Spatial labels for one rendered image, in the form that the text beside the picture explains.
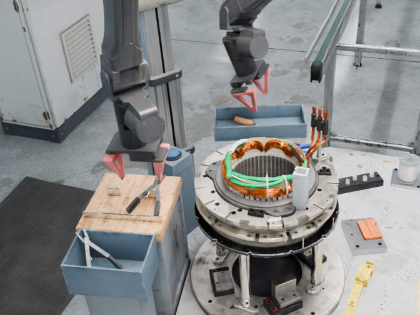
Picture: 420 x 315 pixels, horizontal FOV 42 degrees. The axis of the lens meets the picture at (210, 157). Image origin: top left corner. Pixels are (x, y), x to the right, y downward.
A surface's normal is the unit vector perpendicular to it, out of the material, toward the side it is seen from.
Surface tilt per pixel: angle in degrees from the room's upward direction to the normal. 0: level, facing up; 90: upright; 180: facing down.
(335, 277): 0
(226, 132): 90
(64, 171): 0
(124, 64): 107
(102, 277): 90
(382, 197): 0
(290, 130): 90
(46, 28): 90
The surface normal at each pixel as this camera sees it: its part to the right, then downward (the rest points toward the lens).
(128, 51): 0.53, 0.68
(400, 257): -0.07, -0.81
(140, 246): -0.18, 0.58
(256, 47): 0.54, 0.25
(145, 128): 0.53, 0.47
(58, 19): 0.93, 0.15
